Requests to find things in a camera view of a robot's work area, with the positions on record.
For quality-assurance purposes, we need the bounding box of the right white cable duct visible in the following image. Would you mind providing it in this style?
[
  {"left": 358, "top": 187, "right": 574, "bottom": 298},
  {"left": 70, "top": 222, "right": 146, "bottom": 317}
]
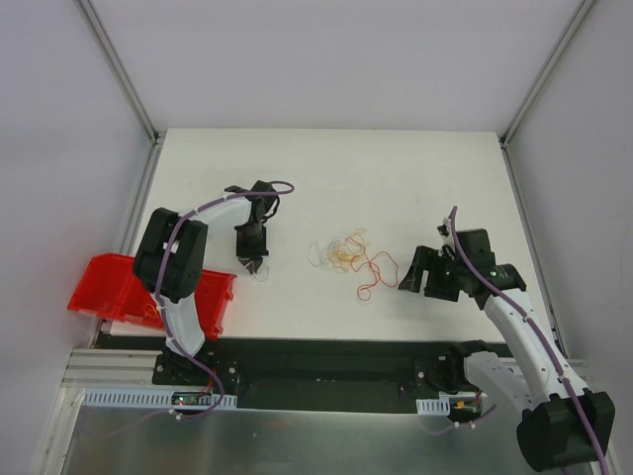
[{"left": 415, "top": 398, "right": 451, "bottom": 417}]

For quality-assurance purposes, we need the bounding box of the left white cable duct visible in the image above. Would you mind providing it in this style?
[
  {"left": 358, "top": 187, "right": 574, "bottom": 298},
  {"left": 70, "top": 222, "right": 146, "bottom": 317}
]
[{"left": 83, "top": 388, "right": 237, "bottom": 411}]

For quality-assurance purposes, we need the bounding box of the white cable duct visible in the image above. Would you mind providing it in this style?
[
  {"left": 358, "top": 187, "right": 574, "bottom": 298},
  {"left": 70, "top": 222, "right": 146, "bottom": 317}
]
[
  {"left": 83, "top": 388, "right": 237, "bottom": 411},
  {"left": 415, "top": 398, "right": 451, "bottom": 417}
]

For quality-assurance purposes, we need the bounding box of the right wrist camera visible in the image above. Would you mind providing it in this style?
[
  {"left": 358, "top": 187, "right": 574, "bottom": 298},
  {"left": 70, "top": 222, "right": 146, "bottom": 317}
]
[{"left": 437, "top": 217, "right": 456, "bottom": 255}]

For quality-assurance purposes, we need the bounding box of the red plastic bin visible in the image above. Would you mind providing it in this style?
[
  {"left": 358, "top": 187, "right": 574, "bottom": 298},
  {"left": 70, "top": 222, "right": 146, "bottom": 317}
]
[{"left": 67, "top": 253, "right": 236, "bottom": 340}]

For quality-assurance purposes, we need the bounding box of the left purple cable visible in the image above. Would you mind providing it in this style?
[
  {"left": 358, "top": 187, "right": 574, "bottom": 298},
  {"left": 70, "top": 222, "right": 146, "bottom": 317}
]
[{"left": 152, "top": 179, "right": 297, "bottom": 422}]

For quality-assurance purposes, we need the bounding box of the aluminium frame post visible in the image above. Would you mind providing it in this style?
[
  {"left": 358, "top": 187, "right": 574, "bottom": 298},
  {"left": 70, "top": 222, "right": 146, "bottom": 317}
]
[
  {"left": 74, "top": 0, "right": 165, "bottom": 144},
  {"left": 497, "top": 0, "right": 599, "bottom": 148}
]

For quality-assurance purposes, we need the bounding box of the right aluminium frame post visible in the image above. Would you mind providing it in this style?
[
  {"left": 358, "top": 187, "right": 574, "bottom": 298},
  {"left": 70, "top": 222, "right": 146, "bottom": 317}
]
[{"left": 497, "top": 0, "right": 599, "bottom": 148}]

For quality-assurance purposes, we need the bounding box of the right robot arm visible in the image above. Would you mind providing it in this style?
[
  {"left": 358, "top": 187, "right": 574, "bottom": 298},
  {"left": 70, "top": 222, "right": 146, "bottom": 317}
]
[{"left": 398, "top": 220, "right": 615, "bottom": 474}]

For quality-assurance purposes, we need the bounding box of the left aluminium frame post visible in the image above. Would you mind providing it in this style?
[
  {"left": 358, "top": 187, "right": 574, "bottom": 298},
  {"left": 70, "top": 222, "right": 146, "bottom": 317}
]
[{"left": 74, "top": 0, "right": 165, "bottom": 144}]

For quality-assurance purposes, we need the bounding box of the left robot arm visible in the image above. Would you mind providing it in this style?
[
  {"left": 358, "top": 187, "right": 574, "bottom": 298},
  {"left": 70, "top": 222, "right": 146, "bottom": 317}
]
[{"left": 133, "top": 180, "right": 295, "bottom": 392}]

